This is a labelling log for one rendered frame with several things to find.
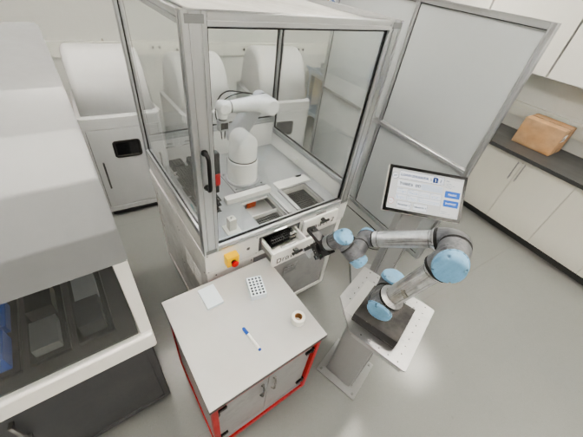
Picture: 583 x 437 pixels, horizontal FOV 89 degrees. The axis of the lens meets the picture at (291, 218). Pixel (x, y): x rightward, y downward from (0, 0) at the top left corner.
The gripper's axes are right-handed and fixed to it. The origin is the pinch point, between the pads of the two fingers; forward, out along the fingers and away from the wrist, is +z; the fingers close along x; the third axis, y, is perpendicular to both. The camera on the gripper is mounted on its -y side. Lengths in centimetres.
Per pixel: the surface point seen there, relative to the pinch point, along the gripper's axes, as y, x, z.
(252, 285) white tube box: 6.2, -29.2, 19.6
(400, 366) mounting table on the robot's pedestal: 69, 9, -18
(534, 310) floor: 139, 210, 28
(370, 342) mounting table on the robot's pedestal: 56, 6, -9
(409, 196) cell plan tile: -3, 86, -5
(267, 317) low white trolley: 23.8, -30.7, 12.3
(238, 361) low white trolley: 33, -53, 6
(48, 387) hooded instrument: 7, -117, 9
